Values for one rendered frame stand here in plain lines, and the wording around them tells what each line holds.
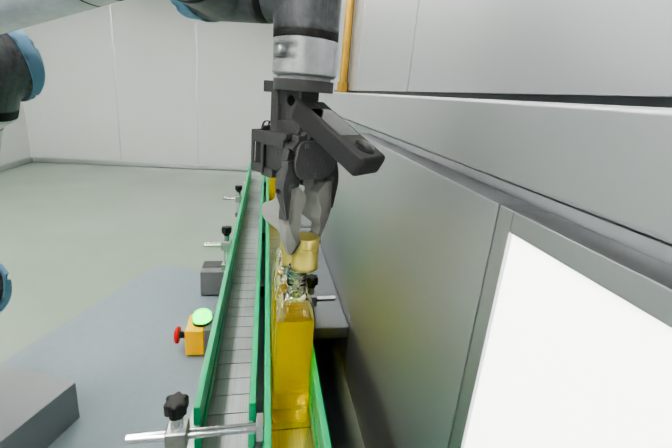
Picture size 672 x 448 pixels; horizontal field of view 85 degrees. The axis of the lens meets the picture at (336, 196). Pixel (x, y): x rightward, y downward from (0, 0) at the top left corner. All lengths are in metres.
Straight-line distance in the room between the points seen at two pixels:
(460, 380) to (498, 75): 0.27
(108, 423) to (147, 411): 0.07
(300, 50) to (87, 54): 6.51
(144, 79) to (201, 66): 0.88
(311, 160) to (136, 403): 0.68
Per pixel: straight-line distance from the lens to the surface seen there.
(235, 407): 0.72
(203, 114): 6.45
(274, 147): 0.45
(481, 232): 0.32
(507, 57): 0.37
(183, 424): 0.58
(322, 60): 0.43
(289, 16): 0.43
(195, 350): 1.01
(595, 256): 0.24
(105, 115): 6.84
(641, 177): 0.23
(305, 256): 0.47
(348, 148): 0.38
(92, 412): 0.96
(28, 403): 0.90
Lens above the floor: 1.39
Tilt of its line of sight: 15 degrees down
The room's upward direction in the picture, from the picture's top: 5 degrees clockwise
